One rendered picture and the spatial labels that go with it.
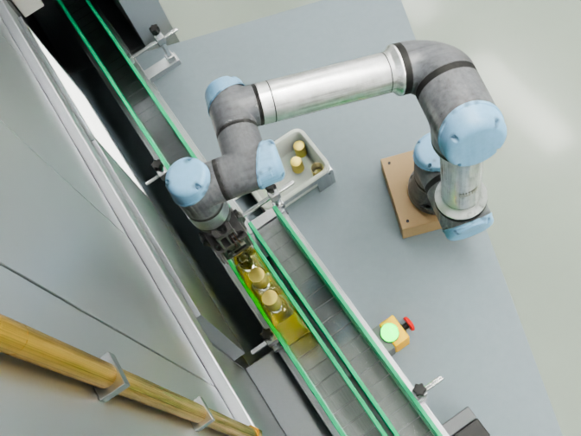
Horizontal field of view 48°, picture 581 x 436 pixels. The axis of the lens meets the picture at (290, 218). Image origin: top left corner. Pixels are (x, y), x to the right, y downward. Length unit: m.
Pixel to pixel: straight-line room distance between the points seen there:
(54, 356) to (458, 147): 0.85
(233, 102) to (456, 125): 0.38
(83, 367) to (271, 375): 1.13
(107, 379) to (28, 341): 0.12
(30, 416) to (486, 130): 0.90
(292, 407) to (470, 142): 0.77
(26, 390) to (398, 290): 1.40
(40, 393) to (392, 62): 0.91
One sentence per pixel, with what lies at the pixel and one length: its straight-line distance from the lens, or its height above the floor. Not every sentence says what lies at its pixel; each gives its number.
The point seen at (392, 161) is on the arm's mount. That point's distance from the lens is 1.84.
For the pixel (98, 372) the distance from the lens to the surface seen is 0.54.
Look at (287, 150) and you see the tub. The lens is 1.94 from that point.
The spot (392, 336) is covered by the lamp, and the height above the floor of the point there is 0.85.
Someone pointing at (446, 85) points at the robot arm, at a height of 1.46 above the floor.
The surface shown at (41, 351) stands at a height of 2.05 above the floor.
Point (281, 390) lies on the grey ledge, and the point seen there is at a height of 0.88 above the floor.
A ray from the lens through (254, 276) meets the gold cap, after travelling 1.39.
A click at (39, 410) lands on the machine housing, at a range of 0.46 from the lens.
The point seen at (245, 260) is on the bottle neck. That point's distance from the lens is 1.47.
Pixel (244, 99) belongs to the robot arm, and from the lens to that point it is 1.17.
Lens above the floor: 2.44
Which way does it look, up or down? 65 degrees down
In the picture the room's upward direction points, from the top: 24 degrees counter-clockwise
